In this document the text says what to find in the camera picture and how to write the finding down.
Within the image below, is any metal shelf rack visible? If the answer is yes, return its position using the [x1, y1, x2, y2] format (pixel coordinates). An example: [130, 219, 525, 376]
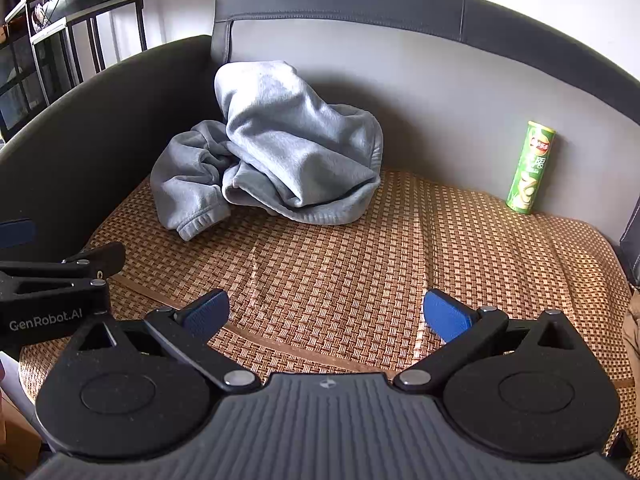
[0, 0, 148, 133]

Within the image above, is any brown cardboard box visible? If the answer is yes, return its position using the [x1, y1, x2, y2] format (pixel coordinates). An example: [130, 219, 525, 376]
[0, 410, 41, 478]

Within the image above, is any black and white sofa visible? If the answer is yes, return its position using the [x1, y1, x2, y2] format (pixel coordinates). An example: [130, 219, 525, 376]
[0, 0, 640, 281]

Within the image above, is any woven rattan sofa mat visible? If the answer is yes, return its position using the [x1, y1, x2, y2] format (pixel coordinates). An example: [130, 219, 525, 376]
[85, 167, 633, 391]
[19, 282, 632, 461]

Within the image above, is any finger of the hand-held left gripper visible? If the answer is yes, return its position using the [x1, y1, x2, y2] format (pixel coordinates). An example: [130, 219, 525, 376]
[0, 241, 127, 313]
[0, 217, 39, 250]

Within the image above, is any brown cloth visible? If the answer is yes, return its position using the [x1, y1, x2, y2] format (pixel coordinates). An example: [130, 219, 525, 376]
[622, 290, 640, 386]

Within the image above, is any green chip can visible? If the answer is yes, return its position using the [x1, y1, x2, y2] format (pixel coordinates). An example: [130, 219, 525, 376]
[505, 120, 557, 216]

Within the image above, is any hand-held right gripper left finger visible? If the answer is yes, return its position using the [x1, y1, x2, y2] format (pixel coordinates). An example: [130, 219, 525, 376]
[65, 289, 262, 394]

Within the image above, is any grey sweatshirt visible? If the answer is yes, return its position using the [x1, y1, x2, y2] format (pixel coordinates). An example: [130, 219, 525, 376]
[150, 60, 385, 242]

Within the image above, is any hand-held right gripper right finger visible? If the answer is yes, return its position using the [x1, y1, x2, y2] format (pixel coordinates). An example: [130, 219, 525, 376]
[394, 288, 592, 394]

